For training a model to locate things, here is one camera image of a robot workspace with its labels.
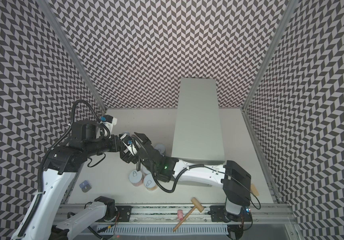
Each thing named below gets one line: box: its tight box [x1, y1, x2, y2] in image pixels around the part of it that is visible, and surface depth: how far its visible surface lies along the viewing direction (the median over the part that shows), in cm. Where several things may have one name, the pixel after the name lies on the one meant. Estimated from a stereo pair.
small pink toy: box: [177, 209, 183, 221], surface depth 72 cm
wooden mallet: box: [172, 197, 205, 232], surface depth 76 cm
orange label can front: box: [143, 173, 158, 191], surface depth 79 cm
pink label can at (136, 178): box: [128, 169, 144, 187], surface depth 81 cm
